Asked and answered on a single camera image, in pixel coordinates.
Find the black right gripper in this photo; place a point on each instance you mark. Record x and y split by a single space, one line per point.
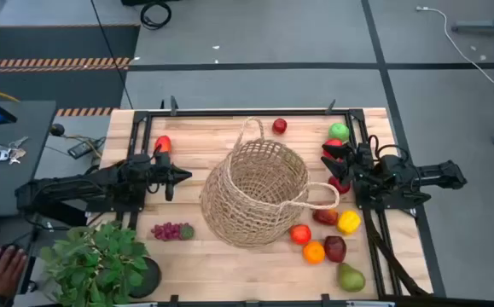
359 170

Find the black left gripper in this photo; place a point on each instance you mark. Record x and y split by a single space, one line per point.
157 175

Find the green apple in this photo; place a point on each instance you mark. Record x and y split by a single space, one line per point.
339 131

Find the red-orange mango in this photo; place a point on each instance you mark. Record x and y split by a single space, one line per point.
163 144

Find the purple grape bunch with leaf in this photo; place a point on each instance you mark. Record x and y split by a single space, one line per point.
170 231

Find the yellow bell pepper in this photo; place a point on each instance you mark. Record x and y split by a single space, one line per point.
349 222

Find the small red apple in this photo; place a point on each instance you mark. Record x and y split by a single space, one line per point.
279 126

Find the dark maroon fruit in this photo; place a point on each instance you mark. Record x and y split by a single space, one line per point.
335 248

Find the orange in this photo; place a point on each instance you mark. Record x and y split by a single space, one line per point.
313 252

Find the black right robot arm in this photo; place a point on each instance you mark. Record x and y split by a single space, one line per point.
438 175

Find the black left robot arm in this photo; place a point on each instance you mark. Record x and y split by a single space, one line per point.
80 187

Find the black power adapter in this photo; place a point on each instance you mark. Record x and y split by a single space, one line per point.
83 148

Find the green pear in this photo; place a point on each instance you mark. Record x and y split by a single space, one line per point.
351 278

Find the potted green leafy plant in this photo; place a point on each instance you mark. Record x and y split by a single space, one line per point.
95 264

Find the dark grey side desk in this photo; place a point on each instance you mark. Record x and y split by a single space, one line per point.
24 192

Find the black floor box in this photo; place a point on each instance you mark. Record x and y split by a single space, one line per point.
148 2

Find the black hazard-striped floor mat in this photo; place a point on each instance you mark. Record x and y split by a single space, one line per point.
59 42

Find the person's hand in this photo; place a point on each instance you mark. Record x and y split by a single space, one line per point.
1 273

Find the black frame clamp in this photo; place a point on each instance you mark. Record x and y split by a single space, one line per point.
331 106
325 298
173 299
173 104

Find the black metal table frame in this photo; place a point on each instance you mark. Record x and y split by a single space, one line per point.
251 113

